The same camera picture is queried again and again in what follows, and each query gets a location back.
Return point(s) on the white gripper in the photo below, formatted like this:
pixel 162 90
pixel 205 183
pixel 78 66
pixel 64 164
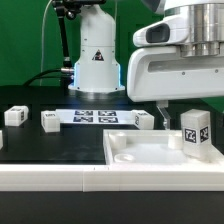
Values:
pixel 161 74

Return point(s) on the white square table top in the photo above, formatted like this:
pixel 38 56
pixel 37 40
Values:
pixel 151 147

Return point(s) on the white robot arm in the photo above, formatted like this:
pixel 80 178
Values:
pixel 195 26

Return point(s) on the white marker sheet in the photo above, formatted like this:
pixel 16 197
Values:
pixel 95 117

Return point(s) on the white part left edge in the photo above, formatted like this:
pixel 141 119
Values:
pixel 1 139

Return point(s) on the white U-shaped fence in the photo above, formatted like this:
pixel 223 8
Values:
pixel 92 178

